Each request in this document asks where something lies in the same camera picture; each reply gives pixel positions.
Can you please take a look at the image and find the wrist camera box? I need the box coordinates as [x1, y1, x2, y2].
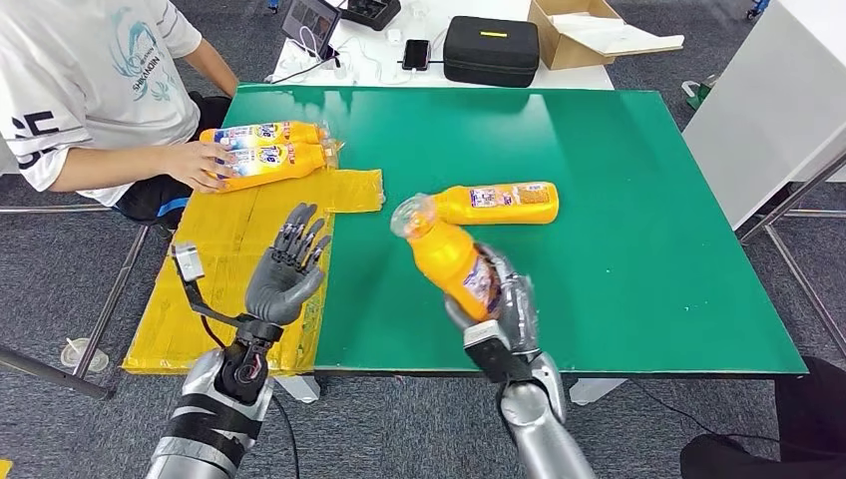
[462, 318, 534, 385]
[170, 242, 255, 328]

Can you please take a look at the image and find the yellow taped cardboard mat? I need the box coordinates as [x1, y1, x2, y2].
[122, 139, 385, 377]

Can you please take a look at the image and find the black tablet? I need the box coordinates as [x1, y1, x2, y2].
[280, 0, 342, 62]

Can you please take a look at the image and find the metal table frame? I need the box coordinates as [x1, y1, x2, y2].
[736, 150, 846, 358]

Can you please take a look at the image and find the white table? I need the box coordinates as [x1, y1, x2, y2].
[267, 0, 616, 92]

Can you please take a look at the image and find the black tablet cable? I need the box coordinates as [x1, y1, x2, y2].
[270, 56, 341, 86]

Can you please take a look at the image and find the white foam sheet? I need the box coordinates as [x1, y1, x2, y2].
[550, 14, 686, 58]

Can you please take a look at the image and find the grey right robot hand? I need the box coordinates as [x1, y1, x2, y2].
[444, 242, 540, 361]

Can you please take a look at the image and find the black floor cable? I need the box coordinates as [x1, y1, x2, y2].
[631, 381, 784, 445]

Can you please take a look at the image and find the black smartphone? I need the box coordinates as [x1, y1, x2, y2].
[401, 38, 432, 73]

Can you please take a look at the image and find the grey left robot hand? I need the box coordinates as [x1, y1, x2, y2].
[244, 202, 332, 327]

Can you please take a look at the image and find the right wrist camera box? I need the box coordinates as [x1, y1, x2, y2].
[462, 318, 534, 385]

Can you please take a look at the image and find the black carrying case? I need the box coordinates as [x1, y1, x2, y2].
[442, 15, 542, 89]

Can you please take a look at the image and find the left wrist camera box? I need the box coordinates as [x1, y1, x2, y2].
[170, 242, 255, 328]

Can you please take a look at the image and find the white table foot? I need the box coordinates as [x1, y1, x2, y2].
[569, 379, 627, 406]
[273, 375, 322, 404]

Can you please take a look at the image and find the brown cardboard box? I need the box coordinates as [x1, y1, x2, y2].
[527, 0, 685, 72]

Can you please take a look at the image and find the white power strip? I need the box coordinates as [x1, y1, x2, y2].
[271, 40, 356, 86]

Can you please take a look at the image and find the black controller device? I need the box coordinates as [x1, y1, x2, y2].
[340, 0, 402, 33]

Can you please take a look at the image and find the clear plastic cup lid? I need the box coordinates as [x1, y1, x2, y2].
[59, 338, 110, 375]

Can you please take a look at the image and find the green and white item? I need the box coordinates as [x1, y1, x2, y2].
[682, 72, 718, 112]

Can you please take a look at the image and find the person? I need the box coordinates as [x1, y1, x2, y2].
[0, 0, 240, 208]
[680, 356, 846, 479]

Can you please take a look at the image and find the person's right hand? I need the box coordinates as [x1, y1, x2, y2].
[160, 140, 237, 195]

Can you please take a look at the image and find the orange detergent bottle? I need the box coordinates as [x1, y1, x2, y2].
[210, 142, 338, 195]
[432, 182, 561, 227]
[389, 193, 505, 324]
[199, 121, 330, 150]

